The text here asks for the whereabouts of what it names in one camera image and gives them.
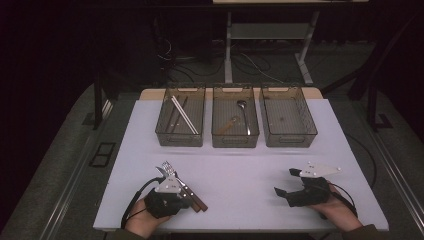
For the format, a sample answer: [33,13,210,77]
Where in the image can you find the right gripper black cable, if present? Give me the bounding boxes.
[328,182,359,219]

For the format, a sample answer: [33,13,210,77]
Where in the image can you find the wooden handled metal fork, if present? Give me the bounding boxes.
[161,160,209,212]

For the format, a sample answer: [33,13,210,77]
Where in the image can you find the aluminium rail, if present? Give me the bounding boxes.
[39,99,114,240]
[353,109,424,231]

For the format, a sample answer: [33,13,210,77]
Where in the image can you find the thin black cable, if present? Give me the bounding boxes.
[344,132,378,188]

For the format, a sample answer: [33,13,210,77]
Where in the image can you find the black floor cables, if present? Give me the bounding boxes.
[156,36,284,84]

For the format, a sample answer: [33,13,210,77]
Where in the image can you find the wooden handled metal knife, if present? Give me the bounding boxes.
[155,166,202,214]

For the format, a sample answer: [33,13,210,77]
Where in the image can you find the translucent brown plastic bin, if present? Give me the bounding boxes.
[210,84,260,149]
[259,84,318,148]
[154,84,207,148]

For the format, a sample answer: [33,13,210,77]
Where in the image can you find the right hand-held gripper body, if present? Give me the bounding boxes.
[286,162,343,208]

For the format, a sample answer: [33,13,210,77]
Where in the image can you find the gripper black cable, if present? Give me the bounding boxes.
[328,182,359,219]
[120,177,164,229]

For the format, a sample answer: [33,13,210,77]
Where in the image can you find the person's right hand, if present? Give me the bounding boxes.
[308,181,364,233]

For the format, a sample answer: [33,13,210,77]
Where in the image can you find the grey metal desk frame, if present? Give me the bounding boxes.
[212,0,370,86]

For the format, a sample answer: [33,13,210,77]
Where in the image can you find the large black metal stand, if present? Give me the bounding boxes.
[321,13,424,133]

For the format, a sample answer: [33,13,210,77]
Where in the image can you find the black handled metal spoon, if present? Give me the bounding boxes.
[236,99,252,137]

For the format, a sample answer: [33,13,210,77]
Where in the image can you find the person's left hand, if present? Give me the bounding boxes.
[124,198,171,239]

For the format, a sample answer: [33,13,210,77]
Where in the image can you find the white floor cable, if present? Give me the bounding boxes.
[239,52,285,85]

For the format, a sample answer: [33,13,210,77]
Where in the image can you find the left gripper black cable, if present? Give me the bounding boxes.
[120,177,164,229]

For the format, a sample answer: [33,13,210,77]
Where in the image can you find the dark chopstick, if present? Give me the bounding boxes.
[174,95,189,132]
[168,95,181,131]

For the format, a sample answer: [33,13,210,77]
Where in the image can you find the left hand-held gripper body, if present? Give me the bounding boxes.
[144,176,184,220]

